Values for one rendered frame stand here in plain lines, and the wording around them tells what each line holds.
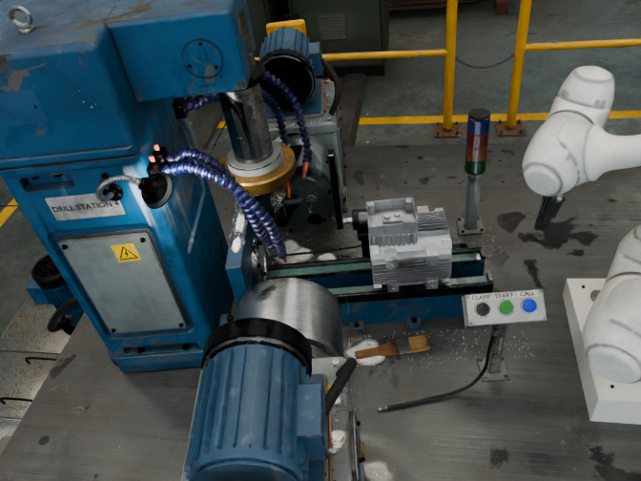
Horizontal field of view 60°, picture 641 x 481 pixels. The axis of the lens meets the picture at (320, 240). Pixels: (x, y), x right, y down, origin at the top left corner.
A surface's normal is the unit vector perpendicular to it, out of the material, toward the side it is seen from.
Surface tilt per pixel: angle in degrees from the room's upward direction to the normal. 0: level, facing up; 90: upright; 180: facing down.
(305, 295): 28
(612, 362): 94
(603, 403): 90
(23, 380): 0
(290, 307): 13
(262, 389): 23
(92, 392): 0
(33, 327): 0
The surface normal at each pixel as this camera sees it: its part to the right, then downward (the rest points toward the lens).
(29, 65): 0.00, 0.67
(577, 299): -0.15, -0.77
